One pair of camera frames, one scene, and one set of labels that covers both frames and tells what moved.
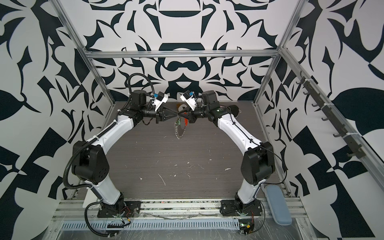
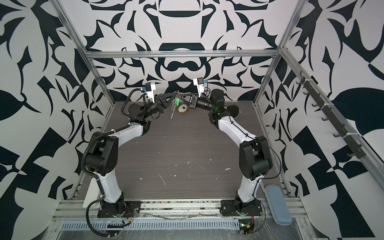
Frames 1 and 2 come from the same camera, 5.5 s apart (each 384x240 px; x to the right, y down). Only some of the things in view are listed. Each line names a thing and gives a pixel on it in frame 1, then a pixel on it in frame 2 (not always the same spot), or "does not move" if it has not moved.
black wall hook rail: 358,150 does not move
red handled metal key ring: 176,129 -> 173,104
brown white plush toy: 180,106 does not move
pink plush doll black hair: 235,110 does not move
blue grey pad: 279,211 does not move
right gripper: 191,115 -> 193,105
